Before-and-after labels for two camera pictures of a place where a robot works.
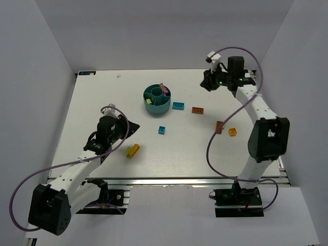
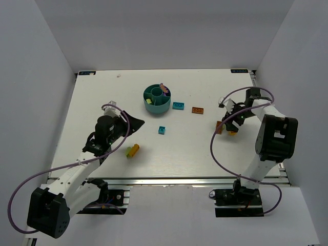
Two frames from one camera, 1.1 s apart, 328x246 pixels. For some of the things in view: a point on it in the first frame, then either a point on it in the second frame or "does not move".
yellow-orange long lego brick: [134, 149] does not move
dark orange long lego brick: [197, 110] does not move
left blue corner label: [86, 73] does not move
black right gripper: [210, 80] -> [233, 119]
